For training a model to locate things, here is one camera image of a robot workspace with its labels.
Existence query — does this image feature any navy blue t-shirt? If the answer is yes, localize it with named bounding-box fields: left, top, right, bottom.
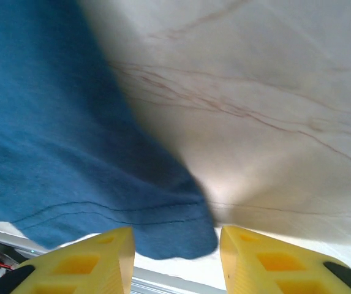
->
left=0, top=0, right=219, bottom=261

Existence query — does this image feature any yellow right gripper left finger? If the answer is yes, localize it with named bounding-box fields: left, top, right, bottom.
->
left=0, top=225, right=136, bottom=294

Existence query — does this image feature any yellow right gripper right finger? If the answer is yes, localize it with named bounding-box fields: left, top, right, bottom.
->
left=219, top=225, right=351, bottom=294

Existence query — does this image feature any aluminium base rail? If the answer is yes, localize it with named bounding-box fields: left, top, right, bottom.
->
left=0, top=225, right=228, bottom=294

